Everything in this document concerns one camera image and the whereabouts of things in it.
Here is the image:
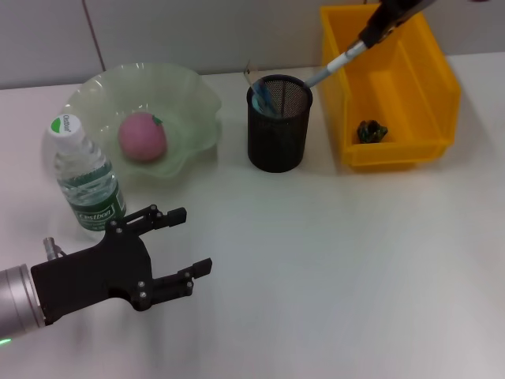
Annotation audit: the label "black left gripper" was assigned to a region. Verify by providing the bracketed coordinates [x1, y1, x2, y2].
[30, 204, 213, 327]

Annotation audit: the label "silver ballpoint pen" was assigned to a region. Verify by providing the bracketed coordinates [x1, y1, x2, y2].
[301, 39, 367, 88]

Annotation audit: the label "clear green-label water bottle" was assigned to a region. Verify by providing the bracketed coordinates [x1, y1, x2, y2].
[43, 113, 128, 242]

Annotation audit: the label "green plastic wrapper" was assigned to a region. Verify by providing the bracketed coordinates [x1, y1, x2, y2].
[357, 120, 390, 144]

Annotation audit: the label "pink toy peach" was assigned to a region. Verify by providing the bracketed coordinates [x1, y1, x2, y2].
[117, 111, 167, 162]

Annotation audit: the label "transparent plastic ruler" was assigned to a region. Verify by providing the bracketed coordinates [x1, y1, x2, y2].
[243, 58, 264, 99]

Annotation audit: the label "blue scissors with cover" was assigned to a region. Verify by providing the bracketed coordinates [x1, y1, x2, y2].
[251, 78, 282, 118]

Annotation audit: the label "green wavy glass fruit plate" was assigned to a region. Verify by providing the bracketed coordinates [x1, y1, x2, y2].
[58, 62, 224, 190]

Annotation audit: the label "black mesh pen holder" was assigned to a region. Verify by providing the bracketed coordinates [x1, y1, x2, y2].
[246, 74, 315, 174]

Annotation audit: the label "yellow plastic bin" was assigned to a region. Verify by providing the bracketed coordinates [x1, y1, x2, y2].
[318, 2, 462, 173]

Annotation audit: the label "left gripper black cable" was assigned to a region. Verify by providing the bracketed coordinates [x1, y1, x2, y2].
[42, 235, 68, 262]

